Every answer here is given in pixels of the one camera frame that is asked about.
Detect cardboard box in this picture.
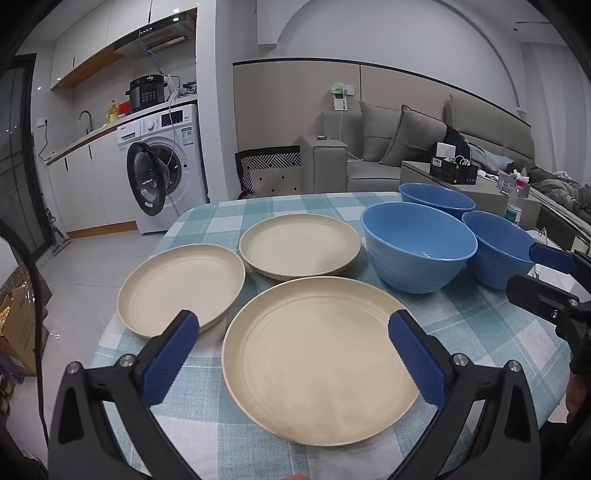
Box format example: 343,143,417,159
0,286,49,377

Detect blue bowl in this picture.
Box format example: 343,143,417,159
360,202,478,295
462,211,550,291
398,183,476,221

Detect dark glass door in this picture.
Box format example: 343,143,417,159
0,53,51,259

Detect white washing machine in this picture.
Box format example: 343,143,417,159
115,104,208,235

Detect black range hood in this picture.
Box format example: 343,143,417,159
113,13,197,58

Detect teal checked tablecloth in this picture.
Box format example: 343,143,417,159
90,191,573,480

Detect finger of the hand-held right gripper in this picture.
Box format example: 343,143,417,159
529,243,591,278
505,274,591,326

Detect purple box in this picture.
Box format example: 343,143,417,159
0,353,26,384

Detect dark blue garment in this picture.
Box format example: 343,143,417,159
445,126,472,160

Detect brown patterned box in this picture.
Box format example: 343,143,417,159
0,263,47,305

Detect black cable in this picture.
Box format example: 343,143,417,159
0,219,51,448

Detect grey floor mop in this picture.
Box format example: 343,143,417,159
44,210,70,257

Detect grey cushion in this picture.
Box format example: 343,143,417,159
359,100,404,162
379,105,448,168

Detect grey sofa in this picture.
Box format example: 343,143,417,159
299,95,591,232

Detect dark clothes pile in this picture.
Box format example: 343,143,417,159
508,159,591,213

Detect white upper cabinets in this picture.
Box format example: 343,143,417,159
50,0,197,90

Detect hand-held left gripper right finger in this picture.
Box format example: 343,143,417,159
387,309,541,480

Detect white curtain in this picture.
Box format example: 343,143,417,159
526,41,591,181

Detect clear plastic bottle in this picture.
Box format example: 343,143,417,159
504,179,527,227

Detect white box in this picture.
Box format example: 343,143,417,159
436,142,469,160

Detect cream plate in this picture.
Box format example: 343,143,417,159
117,244,246,339
239,213,362,280
222,276,422,447

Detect black box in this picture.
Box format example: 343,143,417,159
429,156,478,185

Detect black pressure cooker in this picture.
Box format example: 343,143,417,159
126,75,167,113

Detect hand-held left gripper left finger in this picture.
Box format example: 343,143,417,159
48,310,200,480

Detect black white patterned bag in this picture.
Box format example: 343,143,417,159
235,146,302,200

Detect white kitchen base cabinets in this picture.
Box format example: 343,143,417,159
46,124,139,238

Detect white green wall device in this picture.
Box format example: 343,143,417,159
330,83,354,112

